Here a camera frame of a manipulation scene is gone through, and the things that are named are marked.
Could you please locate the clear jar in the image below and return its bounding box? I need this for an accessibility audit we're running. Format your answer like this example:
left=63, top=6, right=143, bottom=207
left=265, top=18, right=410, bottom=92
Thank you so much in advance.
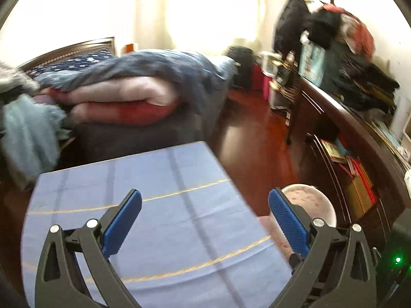
left=260, top=51, right=283, bottom=76

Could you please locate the teal towel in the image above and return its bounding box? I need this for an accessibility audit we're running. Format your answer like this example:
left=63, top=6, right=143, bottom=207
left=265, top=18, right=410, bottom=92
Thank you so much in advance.
left=0, top=96, right=69, bottom=188

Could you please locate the dark wooden bed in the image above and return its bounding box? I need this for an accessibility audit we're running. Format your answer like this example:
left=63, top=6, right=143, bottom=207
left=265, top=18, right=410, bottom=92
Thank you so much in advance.
left=19, top=37, right=236, bottom=167

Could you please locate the teal printed board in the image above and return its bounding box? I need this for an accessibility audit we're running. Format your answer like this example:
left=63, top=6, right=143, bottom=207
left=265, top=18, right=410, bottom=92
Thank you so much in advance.
left=298, top=35, right=328, bottom=85

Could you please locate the bright curtained window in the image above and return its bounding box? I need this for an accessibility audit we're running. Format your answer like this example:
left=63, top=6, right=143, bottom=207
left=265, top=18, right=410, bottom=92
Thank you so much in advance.
left=135, top=0, right=302, bottom=55

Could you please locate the black hanging jacket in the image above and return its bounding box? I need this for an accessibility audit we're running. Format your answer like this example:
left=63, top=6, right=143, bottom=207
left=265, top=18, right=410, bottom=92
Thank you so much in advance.
left=273, top=0, right=310, bottom=55

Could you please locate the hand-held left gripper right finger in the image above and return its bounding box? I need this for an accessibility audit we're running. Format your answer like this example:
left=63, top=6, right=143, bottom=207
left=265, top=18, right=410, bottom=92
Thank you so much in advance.
left=268, top=188, right=378, bottom=308

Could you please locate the red cloth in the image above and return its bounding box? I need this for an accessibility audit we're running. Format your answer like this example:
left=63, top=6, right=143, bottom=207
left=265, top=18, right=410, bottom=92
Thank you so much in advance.
left=321, top=3, right=376, bottom=58

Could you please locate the grey fuzzy cloth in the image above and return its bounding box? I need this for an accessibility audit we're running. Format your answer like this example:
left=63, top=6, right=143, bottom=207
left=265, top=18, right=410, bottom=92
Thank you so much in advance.
left=0, top=61, right=41, bottom=98

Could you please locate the pile of dark clothes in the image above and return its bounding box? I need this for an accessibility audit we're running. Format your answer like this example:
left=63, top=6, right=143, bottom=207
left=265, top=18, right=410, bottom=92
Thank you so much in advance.
left=331, top=38, right=400, bottom=119

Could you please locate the dark wooden dresser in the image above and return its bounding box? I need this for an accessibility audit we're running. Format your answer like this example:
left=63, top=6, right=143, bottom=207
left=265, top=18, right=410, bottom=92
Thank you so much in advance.
left=286, top=77, right=411, bottom=254

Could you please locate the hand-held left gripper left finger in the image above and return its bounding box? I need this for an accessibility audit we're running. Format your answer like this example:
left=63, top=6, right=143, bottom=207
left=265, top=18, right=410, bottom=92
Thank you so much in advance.
left=34, top=189, right=143, bottom=308

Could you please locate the pink suitcase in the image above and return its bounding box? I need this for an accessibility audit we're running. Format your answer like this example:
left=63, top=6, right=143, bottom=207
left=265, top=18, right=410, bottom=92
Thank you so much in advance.
left=252, top=64, right=273, bottom=100

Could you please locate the black suitcase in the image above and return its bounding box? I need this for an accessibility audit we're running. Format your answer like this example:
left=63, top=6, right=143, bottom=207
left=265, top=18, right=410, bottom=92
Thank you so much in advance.
left=226, top=45, right=256, bottom=89

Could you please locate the green covered book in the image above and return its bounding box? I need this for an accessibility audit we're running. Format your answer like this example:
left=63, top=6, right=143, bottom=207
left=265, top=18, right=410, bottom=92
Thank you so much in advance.
left=321, top=139, right=347, bottom=164

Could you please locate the blue checked tablecloth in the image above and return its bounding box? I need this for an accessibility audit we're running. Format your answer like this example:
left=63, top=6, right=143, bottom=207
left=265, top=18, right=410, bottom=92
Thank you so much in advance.
left=20, top=140, right=293, bottom=308

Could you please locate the navy star-patterned pillow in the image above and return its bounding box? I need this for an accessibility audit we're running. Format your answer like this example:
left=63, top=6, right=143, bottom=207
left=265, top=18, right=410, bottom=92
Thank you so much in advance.
left=32, top=49, right=113, bottom=74

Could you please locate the pink quilt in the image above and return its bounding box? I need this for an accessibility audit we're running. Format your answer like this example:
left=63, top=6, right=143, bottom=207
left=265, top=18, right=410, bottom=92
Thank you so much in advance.
left=69, top=77, right=180, bottom=106

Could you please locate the blue grey duvet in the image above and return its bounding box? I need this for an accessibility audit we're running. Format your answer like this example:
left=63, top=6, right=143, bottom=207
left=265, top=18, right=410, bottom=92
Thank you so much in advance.
left=34, top=49, right=236, bottom=119

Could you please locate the red quilt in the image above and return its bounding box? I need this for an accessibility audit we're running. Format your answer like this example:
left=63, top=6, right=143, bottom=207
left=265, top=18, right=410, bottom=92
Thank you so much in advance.
left=48, top=88, right=180, bottom=126

